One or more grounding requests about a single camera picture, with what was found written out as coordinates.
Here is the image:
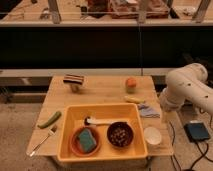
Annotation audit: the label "purple grapes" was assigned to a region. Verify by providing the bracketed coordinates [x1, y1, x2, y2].
[110, 128, 128, 146]

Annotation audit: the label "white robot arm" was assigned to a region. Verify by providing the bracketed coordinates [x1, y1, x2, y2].
[159, 63, 213, 115]

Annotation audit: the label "yellow banana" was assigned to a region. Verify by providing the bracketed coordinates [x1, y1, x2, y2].
[124, 96, 146, 104]

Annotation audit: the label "orange fruit on cup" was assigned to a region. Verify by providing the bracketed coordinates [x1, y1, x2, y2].
[125, 77, 137, 93]

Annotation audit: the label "striped wooden block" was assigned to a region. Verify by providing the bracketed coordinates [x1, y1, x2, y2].
[63, 74, 84, 93]

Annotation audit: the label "blue grey cloth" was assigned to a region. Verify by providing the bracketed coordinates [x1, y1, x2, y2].
[137, 104, 160, 118]

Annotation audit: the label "yellow plastic bin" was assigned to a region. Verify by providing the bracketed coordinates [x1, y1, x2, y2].
[57, 103, 148, 162]

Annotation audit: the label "dark bowl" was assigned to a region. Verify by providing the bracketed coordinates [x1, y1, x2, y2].
[107, 122, 134, 148]

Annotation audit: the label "green cucumber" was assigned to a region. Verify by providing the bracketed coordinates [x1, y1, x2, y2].
[37, 111, 62, 129]

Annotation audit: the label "teal sponge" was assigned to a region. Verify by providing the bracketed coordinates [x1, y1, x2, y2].
[78, 128, 97, 153]

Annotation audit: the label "orange plate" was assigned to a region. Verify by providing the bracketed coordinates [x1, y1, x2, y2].
[69, 126, 101, 157]

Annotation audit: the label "white cup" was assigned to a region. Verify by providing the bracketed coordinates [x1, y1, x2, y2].
[144, 127, 162, 145]

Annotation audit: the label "silver fork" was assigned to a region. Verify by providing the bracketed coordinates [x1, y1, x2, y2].
[29, 125, 57, 157]

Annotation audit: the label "dark blue box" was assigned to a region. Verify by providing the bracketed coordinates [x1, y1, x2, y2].
[184, 123, 211, 142]

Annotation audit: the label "white handled brush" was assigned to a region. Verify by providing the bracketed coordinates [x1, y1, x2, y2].
[83, 116, 128, 127]

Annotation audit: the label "black cable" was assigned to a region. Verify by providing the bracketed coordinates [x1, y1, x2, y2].
[168, 120, 213, 171]

